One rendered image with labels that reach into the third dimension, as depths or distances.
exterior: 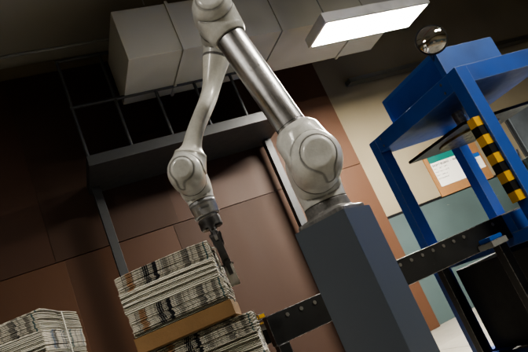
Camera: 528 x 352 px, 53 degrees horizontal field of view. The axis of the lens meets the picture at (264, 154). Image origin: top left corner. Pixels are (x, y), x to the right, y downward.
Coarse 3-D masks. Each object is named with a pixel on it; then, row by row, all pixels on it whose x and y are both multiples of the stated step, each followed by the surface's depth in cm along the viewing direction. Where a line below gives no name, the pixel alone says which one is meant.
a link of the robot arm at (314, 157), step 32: (224, 0) 169; (224, 32) 171; (256, 64) 168; (256, 96) 168; (288, 96) 167; (288, 128) 160; (320, 128) 159; (288, 160) 159; (320, 160) 151; (320, 192) 169
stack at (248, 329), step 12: (252, 312) 158; (216, 324) 150; (228, 324) 150; (240, 324) 150; (252, 324) 150; (192, 336) 149; (204, 336) 148; (216, 336) 148; (228, 336) 149; (240, 336) 148; (252, 336) 149; (168, 348) 148; (180, 348) 148; (192, 348) 148; (204, 348) 148; (216, 348) 148; (228, 348) 147; (240, 348) 148; (252, 348) 148; (264, 348) 149
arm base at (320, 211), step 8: (328, 200) 172; (336, 200) 172; (344, 200) 174; (312, 208) 174; (320, 208) 172; (328, 208) 171; (336, 208) 167; (344, 208) 168; (312, 216) 174; (320, 216) 171; (304, 224) 175; (312, 224) 173
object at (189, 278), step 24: (168, 264) 153; (192, 264) 153; (216, 264) 158; (120, 288) 151; (144, 288) 151; (168, 288) 150; (192, 288) 151; (216, 288) 150; (144, 312) 149; (168, 312) 149; (192, 312) 149
